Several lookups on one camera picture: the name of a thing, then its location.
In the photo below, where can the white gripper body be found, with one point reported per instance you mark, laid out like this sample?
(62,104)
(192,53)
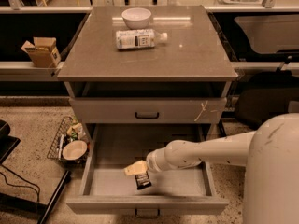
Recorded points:
(151,161)

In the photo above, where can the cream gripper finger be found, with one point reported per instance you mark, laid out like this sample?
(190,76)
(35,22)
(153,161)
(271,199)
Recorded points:
(137,168)

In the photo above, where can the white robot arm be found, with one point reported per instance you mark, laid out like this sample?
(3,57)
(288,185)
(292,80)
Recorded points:
(270,155)

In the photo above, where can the open grey middle drawer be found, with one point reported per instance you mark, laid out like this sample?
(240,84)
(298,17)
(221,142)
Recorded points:
(106,189)

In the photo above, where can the closed grey top drawer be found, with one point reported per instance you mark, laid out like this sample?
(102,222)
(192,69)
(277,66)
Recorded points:
(148,110)

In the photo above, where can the grey drawer cabinet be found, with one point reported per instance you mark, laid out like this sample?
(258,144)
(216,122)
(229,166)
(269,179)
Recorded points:
(191,64)

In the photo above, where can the white bowl in basket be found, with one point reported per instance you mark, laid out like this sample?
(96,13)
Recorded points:
(74,150)

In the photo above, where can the black office chair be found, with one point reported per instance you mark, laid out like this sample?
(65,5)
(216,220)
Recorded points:
(267,94)

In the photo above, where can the white plastic bottle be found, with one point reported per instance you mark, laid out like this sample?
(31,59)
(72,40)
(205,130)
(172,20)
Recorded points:
(139,39)

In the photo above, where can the black stand base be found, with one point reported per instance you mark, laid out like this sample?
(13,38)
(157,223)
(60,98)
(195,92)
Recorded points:
(42,211)

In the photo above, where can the white ceramic bowl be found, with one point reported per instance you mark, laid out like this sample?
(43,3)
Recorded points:
(136,17)

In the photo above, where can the open cardboard box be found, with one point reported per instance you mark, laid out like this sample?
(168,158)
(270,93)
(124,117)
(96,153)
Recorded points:
(43,52)

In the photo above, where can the wire basket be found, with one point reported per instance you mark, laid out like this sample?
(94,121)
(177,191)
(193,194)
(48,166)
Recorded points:
(60,140)

